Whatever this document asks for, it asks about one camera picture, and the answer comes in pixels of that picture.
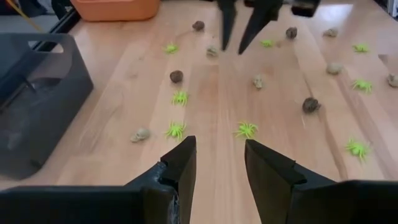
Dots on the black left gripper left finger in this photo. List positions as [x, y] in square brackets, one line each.
[183, 168]

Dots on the dark grey translucent bin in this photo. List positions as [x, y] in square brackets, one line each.
[46, 124]

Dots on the orange plastic bin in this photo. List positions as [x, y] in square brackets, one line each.
[115, 11]

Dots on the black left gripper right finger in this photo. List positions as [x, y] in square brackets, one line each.
[267, 180]

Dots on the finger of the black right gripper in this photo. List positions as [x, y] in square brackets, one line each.
[227, 21]
[256, 21]

